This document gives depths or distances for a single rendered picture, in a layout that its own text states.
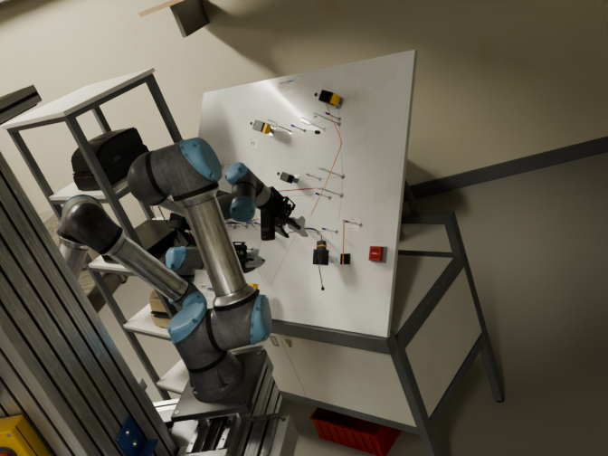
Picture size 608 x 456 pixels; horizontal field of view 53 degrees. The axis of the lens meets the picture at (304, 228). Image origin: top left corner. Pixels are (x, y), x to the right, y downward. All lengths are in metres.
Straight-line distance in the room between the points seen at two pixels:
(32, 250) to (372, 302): 1.18
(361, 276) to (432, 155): 2.87
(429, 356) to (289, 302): 0.57
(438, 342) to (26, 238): 1.58
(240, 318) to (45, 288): 0.45
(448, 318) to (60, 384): 1.55
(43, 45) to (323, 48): 2.29
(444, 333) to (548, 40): 2.83
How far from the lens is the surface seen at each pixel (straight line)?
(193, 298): 1.87
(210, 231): 1.48
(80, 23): 5.32
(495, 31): 4.71
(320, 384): 2.60
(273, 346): 2.63
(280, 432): 1.61
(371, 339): 2.14
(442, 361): 2.46
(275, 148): 2.57
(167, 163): 1.46
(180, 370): 3.66
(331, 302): 2.24
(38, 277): 1.39
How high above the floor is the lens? 2.10
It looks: 24 degrees down
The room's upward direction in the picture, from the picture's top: 21 degrees counter-clockwise
